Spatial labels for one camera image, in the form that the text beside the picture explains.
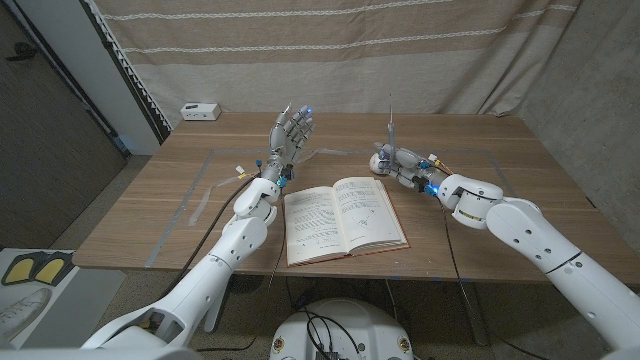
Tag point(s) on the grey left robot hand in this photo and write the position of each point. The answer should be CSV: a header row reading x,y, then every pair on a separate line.
x,y
285,145

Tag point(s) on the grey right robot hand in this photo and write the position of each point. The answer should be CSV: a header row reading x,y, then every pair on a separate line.
x,y
410,165

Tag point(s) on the clear tape strip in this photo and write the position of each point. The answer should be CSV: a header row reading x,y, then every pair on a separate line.
x,y
200,207

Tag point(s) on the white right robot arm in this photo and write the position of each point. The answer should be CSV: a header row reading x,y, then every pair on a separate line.
x,y
540,240

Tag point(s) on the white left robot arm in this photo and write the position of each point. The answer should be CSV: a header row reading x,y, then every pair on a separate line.
x,y
220,265

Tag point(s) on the open book with red cover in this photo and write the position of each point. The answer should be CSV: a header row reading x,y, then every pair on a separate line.
x,y
350,220

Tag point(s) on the white baseball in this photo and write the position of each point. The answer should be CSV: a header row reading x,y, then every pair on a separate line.
x,y
375,165

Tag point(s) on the white power strip box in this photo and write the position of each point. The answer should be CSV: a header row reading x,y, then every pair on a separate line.
x,y
200,111

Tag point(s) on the beige striped curtain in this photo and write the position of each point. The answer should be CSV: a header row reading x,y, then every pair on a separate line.
x,y
325,60

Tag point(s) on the black ribbed round object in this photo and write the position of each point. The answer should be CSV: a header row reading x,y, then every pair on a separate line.
x,y
247,283

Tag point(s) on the grey metal table leg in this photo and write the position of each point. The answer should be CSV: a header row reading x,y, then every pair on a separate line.
x,y
475,315
215,315

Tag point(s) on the white robot torso base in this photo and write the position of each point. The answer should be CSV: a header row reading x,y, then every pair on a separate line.
x,y
360,330

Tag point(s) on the grey textured backdrop cloth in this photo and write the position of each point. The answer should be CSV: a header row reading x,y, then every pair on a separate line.
x,y
590,100

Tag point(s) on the white floor platform board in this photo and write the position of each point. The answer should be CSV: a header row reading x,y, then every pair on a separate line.
x,y
85,300

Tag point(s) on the yellow black foot pedal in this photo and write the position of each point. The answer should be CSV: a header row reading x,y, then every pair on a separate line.
x,y
52,269
19,270

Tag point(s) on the black backdrop frame pole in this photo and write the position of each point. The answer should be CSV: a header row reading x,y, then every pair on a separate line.
x,y
127,75

